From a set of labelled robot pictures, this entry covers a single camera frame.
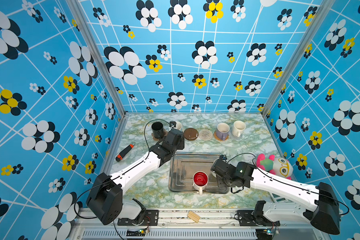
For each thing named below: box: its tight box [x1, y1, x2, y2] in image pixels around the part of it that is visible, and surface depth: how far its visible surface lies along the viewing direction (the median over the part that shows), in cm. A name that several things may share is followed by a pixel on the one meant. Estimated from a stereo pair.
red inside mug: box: [193, 171, 209, 196], surface depth 82 cm
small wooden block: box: [187, 210, 201, 223], surface depth 75 cm
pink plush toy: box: [256, 153, 294, 180], surface depth 86 cm
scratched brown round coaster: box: [183, 127, 199, 141], surface depth 107 cm
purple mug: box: [216, 122, 230, 141], surface depth 103 cm
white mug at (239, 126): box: [232, 120, 247, 138], surface depth 101 cm
